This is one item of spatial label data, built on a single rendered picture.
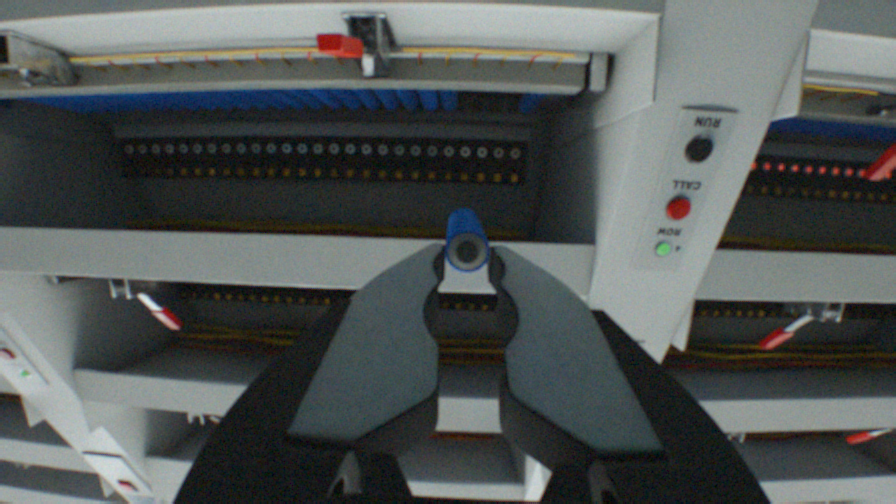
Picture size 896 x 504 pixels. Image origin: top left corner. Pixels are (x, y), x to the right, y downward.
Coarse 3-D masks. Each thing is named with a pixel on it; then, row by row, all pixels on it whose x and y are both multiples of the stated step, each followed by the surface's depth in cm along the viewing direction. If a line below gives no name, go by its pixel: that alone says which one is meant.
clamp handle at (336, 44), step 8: (320, 40) 13; (328, 40) 13; (336, 40) 13; (344, 40) 14; (352, 40) 15; (320, 48) 13; (328, 48) 14; (336, 48) 14; (344, 48) 14; (352, 48) 15; (360, 48) 16; (368, 48) 18; (344, 56) 16; (352, 56) 16; (360, 56) 16; (368, 56) 19; (368, 64) 19; (368, 72) 20
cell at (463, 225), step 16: (464, 208) 17; (448, 224) 16; (464, 224) 13; (480, 224) 15; (448, 240) 12; (464, 240) 12; (480, 240) 12; (448, 256) 12; (464, 256) 12; (480, 256) 12; (464, 272) 12
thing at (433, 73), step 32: (128, 64) 23; (160, 64) 22; (192, 64) 23; (224, 64) 23; (256, 64) 23; (288, 64) 23; (320, 64) 23; (352, 64) 23; (416, 64) 23; (448, 64) 22; (480, 64) 23; (512, 64) 23; (544, 64) 22; (576, 64) 22; (0, 96) 25; (32, 96) 25
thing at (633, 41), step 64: (0, 0) 17; (64, 0) 17; (128, 0) 17; (192, 0) 17; (256, 0) 17; (320, 0) 17; (384, 0) 17; (448, 0) 17; (512, 0) 17; (576, 0) 17; (640, 0) 17; (640, 64) 19; (0, 128) 28; (64, 128) 34; (128, 128) 37; (192, 128) 37; (256, 128) 37; (320, 128) 36; (384, 128) 36; (448, 128) 36; (512, 128) 36; (576, 128) 29
